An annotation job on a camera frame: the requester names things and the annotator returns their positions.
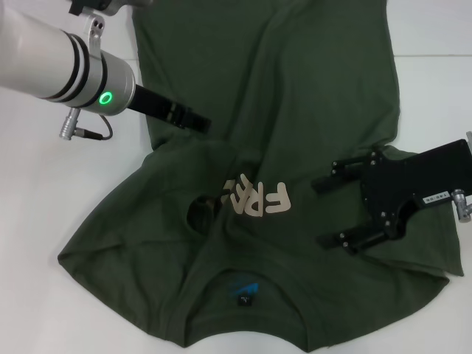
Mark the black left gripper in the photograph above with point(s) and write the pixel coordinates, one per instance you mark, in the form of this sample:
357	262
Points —
151	105

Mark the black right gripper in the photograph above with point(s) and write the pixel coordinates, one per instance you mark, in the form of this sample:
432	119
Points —
394	180

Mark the dark green printed t-shirt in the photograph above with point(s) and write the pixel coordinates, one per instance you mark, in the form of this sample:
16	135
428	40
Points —
276	92

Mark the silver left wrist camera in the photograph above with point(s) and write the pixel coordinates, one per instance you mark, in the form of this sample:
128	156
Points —
92	5

